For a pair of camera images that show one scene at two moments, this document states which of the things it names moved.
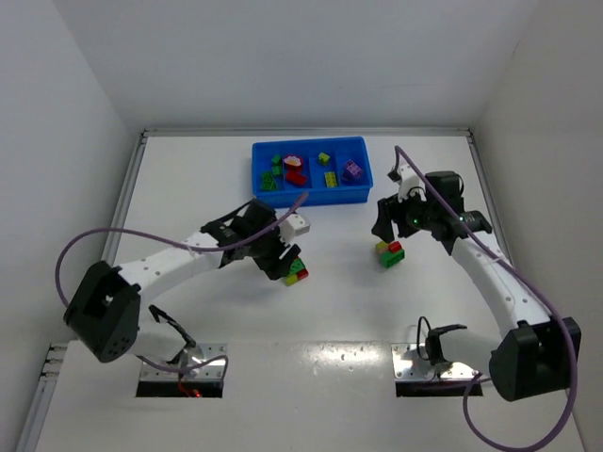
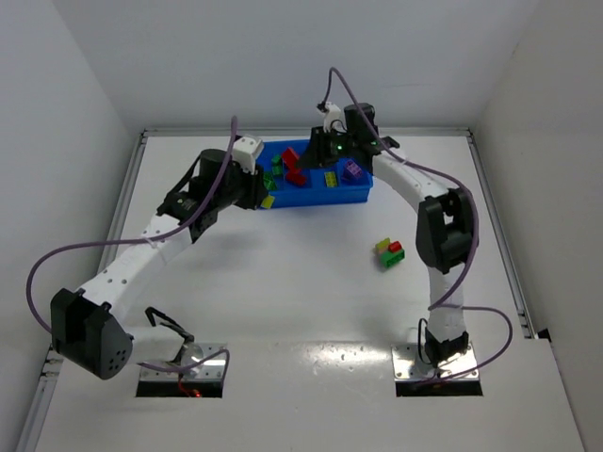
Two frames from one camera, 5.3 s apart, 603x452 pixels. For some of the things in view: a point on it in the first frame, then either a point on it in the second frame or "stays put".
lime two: [331, 179] stays put
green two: [268, 182] stays put
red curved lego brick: [294, 177] stays put
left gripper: [271, 257] → [257, 186]
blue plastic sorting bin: [333, 171] stays put
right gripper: [393, 216] → [318, 148]
